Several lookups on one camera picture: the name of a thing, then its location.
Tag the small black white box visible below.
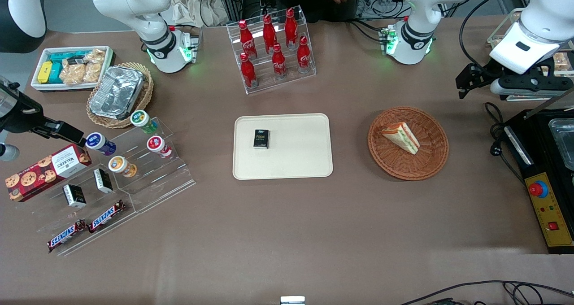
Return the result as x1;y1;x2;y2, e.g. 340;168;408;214
62;184;87;209
93;168;114;194

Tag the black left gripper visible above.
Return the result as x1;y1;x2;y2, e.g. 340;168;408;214
456;57;574;100

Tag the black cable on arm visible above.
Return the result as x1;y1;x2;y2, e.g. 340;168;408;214
459;0;531;69

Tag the teal snack pack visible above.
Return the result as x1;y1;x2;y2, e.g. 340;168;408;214
48;51;87;64
47;62;64;84

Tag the black floor cable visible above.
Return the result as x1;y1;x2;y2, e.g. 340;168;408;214
399;280;574;305

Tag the blue lid snack can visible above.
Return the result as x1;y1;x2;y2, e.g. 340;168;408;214
85;132;117;157

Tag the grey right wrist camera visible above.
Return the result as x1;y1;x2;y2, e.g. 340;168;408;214
0;144;21;162

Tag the red cola bottle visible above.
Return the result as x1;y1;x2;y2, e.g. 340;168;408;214
239;52;259;89
284;8;299;50
296;36;312;74
271;43;287;79
238;20;257;59
262;14;278;54

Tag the black control machine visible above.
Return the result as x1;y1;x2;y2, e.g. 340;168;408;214
504;109;574;255

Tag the red lid snack can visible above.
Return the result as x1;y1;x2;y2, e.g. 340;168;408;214
147;135;173;159

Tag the triangular sandwich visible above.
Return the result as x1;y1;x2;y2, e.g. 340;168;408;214
381;122;421;156

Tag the aluminium foil container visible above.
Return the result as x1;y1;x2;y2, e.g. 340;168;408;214
89;65;145;120

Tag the metal pan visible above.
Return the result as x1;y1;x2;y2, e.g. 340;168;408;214
548;118;574;171

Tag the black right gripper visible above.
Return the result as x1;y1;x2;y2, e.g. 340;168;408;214
0;83;87;147

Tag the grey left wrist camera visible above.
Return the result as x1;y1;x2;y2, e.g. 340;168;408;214
490;77;574;96

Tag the tangle of black cables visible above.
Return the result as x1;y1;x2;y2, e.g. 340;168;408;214
357;0;406;21

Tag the light oval wicker basket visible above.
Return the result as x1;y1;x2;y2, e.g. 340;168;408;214
87;62;154;129

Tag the Snickers chocolate bar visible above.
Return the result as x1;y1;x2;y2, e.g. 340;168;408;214
88;200;127;234
47;219;88;253

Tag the white wire display rack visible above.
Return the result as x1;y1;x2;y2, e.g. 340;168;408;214
487;8;574;102

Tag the white rectangular bin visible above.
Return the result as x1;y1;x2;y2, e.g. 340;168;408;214
30;46;116;92

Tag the clear acrylic stepped shelf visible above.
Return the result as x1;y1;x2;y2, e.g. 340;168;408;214
27;117;197;257

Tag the clear acrylic bottle rack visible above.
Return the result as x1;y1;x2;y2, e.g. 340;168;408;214
226;5;317;95

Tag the green lid snack can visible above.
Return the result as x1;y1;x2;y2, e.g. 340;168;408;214
130;109;159;135

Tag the beige crumpled paper bag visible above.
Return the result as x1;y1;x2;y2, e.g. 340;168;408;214
170;0;230;28

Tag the black power cable with plug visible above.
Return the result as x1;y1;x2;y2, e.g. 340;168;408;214
484;102;526;185

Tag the small black card box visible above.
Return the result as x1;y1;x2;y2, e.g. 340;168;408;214
253;129;270;150

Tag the beige plastic tray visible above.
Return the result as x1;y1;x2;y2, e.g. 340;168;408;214
232;113;334;180

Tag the yellow snack pack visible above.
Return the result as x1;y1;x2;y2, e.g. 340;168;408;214
37;61;54;84

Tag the red Walkers cookie box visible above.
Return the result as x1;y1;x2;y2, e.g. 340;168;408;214
5;144;92;202

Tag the orange snack can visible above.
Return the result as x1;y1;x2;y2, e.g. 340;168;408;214
108;156;138;179

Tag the brown round wicker basket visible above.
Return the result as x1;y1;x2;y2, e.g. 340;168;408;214
367;106;449;181

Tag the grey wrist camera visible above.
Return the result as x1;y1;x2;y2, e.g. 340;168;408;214
0;144;21;162
490;77;574;96

